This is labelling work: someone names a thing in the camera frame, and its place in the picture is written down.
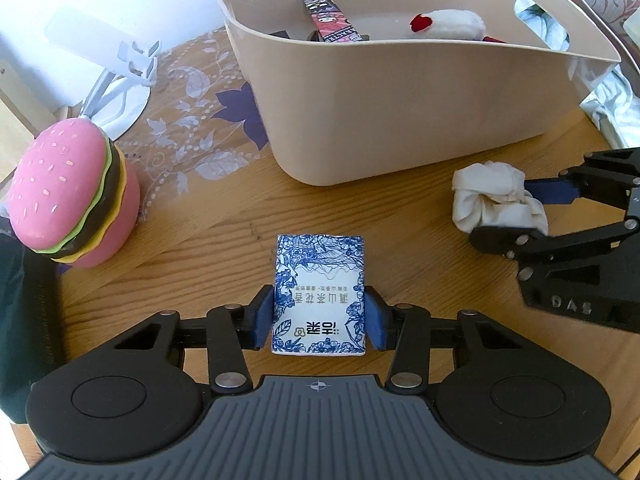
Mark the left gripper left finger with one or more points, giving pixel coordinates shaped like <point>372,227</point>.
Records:
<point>230,330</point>

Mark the light blue crumpled bedding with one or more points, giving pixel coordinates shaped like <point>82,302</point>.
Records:
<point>613,106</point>

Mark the blue white tissue pack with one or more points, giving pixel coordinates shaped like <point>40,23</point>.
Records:
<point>318,296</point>

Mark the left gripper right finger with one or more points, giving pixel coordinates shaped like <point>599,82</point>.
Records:
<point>404,330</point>

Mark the dark green paper bag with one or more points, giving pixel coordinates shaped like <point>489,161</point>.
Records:
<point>31,332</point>

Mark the white phone stand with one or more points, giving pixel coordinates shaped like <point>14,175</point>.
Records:
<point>129,68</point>

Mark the pink hamburger toy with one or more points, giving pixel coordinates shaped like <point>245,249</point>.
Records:
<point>74,197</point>

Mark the long colourful cartoon box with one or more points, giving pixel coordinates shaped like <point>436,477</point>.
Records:
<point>331,22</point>

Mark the cream white scrunchie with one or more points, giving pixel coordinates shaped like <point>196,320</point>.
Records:
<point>493,194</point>

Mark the white plush cat red bow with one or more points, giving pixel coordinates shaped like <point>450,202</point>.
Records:
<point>451,24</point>

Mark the beige plastic storage bin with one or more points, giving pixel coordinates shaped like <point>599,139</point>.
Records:
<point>341,112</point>

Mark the small black box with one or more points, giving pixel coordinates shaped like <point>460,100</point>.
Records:
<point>283,34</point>

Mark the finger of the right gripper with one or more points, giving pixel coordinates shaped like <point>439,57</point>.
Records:
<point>528,244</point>
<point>603,186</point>

